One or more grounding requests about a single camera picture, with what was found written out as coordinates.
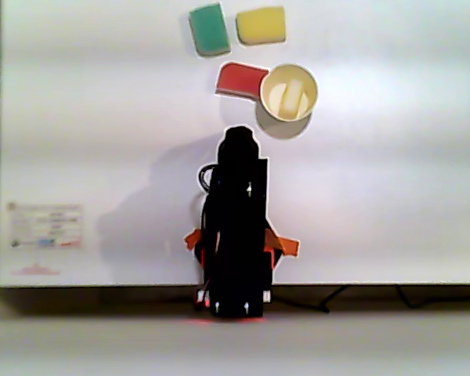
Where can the small yellow sponge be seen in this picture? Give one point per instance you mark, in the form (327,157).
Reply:
(291,100)

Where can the white paper cup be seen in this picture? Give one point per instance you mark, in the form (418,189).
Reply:
(272,117)

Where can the red sponge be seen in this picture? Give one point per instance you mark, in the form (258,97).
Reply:
(239,80)

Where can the orange table clamp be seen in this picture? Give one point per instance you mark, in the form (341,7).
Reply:
(192,239)
(288,244)

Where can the green sponge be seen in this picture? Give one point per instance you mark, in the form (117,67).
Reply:
(209,29)

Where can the large yellow sponge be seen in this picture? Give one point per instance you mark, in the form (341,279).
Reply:
(261,25)

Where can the printed sticker label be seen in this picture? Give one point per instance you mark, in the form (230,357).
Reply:
(45,225)

